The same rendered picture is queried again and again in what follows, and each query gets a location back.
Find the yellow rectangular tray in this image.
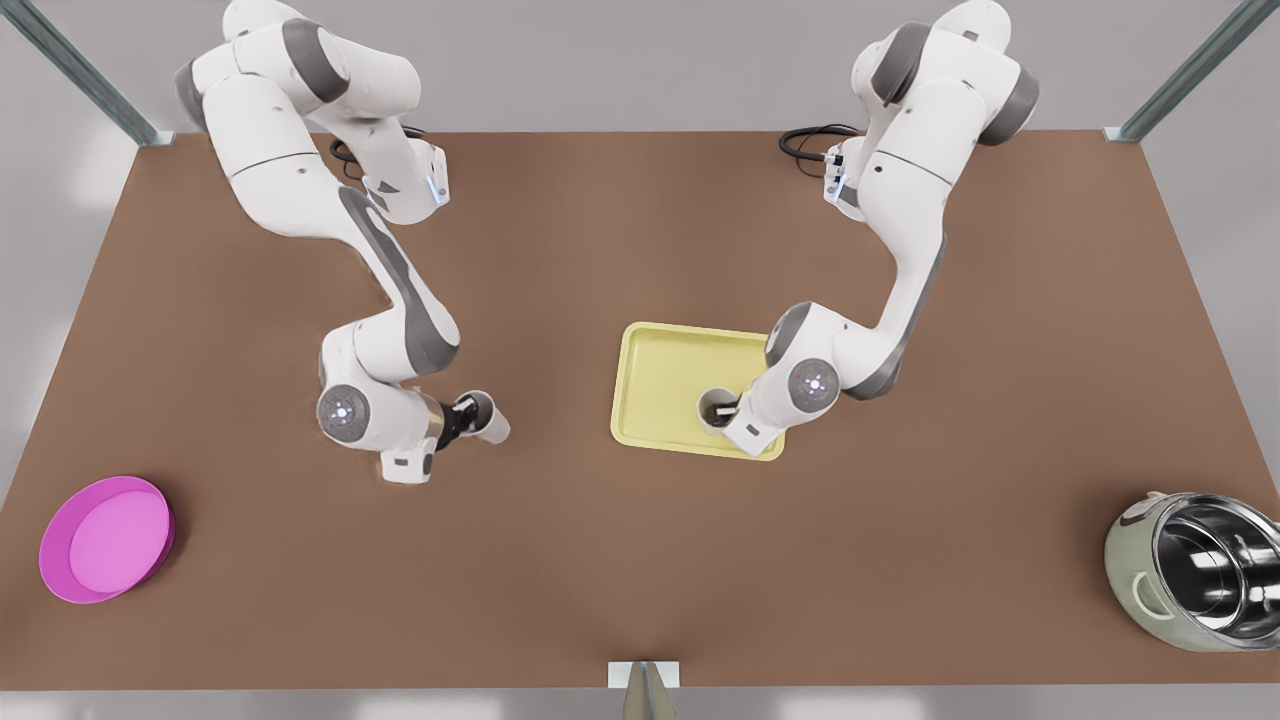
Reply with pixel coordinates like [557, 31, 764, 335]
[610, 321, 787, 463]

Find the white IKEA cup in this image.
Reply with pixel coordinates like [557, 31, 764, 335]
[455, 389, 512, 446]
[697, 388, 742, 437]

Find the grey-green steel pot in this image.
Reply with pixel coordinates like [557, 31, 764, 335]
[1104, 490, 1280, 654]

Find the pink round bowl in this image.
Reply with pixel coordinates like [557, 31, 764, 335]
[38, 475, 177, 606]

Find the silver frame post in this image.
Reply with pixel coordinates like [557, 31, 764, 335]
[1102, 0, 1280, 144]
[0, 0, 177, 149]
[607, 659, 682, 720]

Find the black cable loop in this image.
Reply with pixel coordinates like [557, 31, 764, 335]
[329, 124, 428, 183]
[778, 123, 863, 182]

